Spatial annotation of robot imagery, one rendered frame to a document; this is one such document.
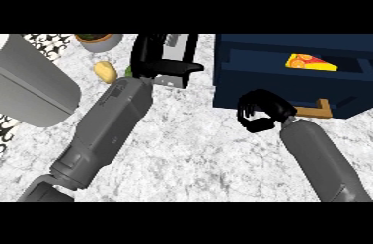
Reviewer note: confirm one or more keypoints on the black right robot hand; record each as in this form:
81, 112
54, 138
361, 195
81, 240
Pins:
269, 106

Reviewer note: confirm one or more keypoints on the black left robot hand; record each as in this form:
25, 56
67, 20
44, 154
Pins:
147, 62

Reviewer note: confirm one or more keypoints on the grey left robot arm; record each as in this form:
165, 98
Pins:
110, 122

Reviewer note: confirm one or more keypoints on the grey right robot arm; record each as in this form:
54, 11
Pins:
316, 159

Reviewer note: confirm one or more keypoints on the green vegetable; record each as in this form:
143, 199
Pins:
128, 71

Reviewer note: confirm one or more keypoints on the yellow potato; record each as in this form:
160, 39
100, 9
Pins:
104, 72

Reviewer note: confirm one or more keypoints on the grey plant pot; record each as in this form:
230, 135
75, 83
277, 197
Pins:
98, 43

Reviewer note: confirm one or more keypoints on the pizza slice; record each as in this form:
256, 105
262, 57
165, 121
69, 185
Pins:
309, 63

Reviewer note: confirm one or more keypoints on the navy blue cabinet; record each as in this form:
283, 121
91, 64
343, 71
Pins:
290, 41

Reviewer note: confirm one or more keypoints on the large grey appliance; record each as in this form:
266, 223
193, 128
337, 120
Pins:
28, 86

